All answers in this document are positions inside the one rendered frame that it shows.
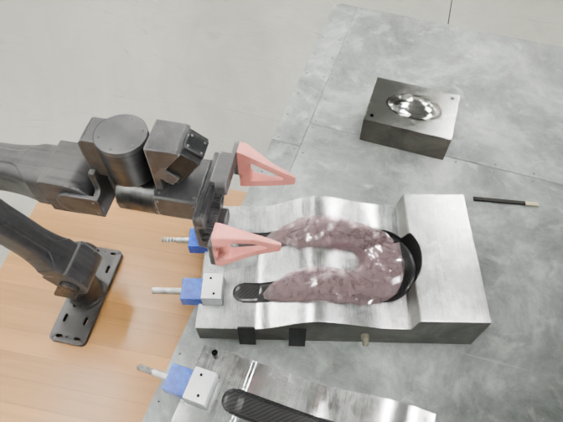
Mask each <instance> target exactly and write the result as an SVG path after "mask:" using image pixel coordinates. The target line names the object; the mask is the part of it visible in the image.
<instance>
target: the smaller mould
mask: <svg viewBox="0 0 563 422"><path fill-rule="evenodd" d="M459 99H460V95H456V94H453V93H448V92H445V91H440V90H433V89H430V88H426V87H422V86H418V85H411V84H407V83H403V82H399V81H395V80H388V79H384V78H380V77H377V80H376V82H375V85H374V89H373V92H372V95H371V97H370V100H369V104H368V107H367V110H366V112H365V115H364V119H363V124H362V128H361V132H360V137H359V139H360V140H362V141H366V142H372V143H376V144H380V145H383V146H387V147H393V148H396V149H400V150H403V151H407V152H413V153H416V154H420V155H424V156H428V157H434V158H437V159H441V160H443V159H444V157H445V155H446V153H447V149H448V148H449V145H450V143H451V141H452V134H453V130H454V125H455V120H456V116H457V108H458V103H459Z"/></svg>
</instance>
